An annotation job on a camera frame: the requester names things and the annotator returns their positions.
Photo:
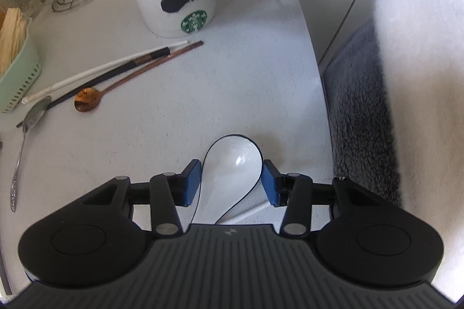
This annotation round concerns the bundle of bamboo skewers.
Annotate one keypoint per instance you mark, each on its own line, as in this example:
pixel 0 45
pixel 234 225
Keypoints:
pixel 12 37

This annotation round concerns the white ceramic spoon black rim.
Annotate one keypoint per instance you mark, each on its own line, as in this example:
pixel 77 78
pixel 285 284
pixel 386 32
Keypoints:
pixel 232 167

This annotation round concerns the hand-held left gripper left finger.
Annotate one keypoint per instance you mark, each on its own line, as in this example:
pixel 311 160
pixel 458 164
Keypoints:
pixel 192 182

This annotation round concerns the green plastic basket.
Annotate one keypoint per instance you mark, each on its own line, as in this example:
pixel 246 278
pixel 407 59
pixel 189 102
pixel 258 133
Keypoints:
pixel 21 87

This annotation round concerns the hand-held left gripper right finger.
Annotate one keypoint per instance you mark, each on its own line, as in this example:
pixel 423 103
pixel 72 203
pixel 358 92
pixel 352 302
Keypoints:
pixel 271 182

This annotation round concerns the white chopstick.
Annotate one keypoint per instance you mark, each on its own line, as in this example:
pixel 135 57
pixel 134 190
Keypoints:
pixel 250 211
pixel 90 71

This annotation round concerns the black chopstick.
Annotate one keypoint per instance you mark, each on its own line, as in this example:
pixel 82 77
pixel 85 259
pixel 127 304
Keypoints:
pixel 105 76

